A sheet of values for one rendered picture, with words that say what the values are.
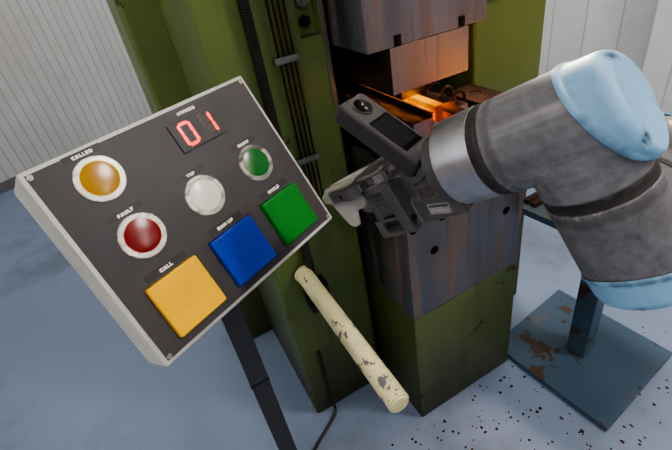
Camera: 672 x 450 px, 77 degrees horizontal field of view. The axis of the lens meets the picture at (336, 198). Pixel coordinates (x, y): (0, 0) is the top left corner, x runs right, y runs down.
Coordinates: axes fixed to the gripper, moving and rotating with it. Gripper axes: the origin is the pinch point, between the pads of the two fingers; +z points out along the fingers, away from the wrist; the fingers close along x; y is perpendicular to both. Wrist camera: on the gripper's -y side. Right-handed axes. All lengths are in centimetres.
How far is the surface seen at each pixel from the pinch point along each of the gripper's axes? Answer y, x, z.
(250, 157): -9.7, -0.5, 10.8
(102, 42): -171, 149, 342
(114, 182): -15.8, -19.0, 10.8
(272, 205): -1.8, -2.2, 10.4
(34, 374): 17, -38, 185
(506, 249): 50, 59, 19
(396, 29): -15.4, 37.0, 1.7
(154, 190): -12.6, -15.4, 11.1
